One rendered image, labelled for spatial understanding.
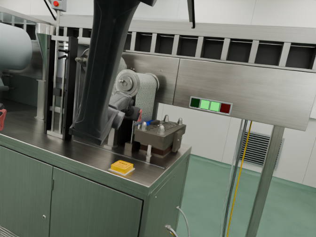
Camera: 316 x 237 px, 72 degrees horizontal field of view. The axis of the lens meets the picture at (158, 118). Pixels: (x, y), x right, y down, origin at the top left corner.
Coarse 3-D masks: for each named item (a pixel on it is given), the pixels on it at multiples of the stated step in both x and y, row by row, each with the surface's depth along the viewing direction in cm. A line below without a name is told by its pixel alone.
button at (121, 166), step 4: (120, 160) 96; (112, 164) 91; (116, 164) 91; (120, 164) 92; (124, 164) 93; (128, 164) 93; (132, 164) 94; (112, 168) 90; (116, 168) 90; (120, 168) 89; (124, 168) 89; (128, 168) 91; (132, 168) 94; (120, 172) 89; (124, 172) 88
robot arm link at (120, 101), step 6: (114, 96) 76; (120, 96) 80; (126, 96) 87; (114, 102) 65; (120, 102) 72; (126, 102) 87; (114, 108) 60; (120, 108) 76; (126, 108) 91; (120, 114) 57; (114, 120) 55; (120, 120) 55; (114, 126) 55
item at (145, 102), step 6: (138, 96) 114; (144, 96) 121; (150, 96) 128; (138, 102) 115; (144, 102) 122; (150, 102) 130; (144, 108) 124; (150, 108) 132; (144, 114) 126; (150, 114) 134; (144, 120) 127; (132, 126) 116
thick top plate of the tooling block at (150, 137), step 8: (152, 128) 119; (168, 128) 123; (176, 128) 126; (184, 128) 139; (136, 136) 111; (144, 136) 109; (152, 136) 107; (160, 136) 105; (168, 136) 111; (152, 144) 108; (160, 144) 106
